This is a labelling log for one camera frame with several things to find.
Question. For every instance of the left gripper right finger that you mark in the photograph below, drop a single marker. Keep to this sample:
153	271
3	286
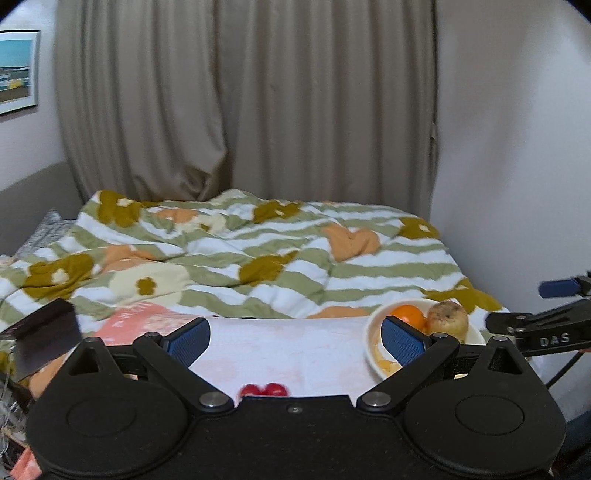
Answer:
421	357

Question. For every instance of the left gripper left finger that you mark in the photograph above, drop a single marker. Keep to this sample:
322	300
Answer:
168	359

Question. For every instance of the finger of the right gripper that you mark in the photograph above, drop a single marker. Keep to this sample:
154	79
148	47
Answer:
559	288

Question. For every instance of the red cherry tomato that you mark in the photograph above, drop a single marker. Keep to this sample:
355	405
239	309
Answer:
250	390
275	390

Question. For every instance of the cream fruit bowl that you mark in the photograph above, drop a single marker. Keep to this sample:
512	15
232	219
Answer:
381	361

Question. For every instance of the large orange mandarin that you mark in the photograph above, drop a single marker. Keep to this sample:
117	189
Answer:
411	315

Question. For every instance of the brownish old apple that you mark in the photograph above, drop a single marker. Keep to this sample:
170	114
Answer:
448	317

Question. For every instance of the pink floral table cloth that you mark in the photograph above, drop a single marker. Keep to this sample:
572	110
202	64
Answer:
311	356

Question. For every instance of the green striped floral duvet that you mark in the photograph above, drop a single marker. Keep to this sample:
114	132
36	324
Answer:
238	256

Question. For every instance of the grey patterned pillow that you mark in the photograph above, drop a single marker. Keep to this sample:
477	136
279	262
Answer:
51	228

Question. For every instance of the grey sofa headboard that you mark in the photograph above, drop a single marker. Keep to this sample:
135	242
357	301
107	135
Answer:
25	203

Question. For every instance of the beige curtain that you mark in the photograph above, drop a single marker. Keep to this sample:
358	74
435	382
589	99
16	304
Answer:
296	100

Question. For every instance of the framed landscape picture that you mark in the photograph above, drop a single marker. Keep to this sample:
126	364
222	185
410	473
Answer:
19	55

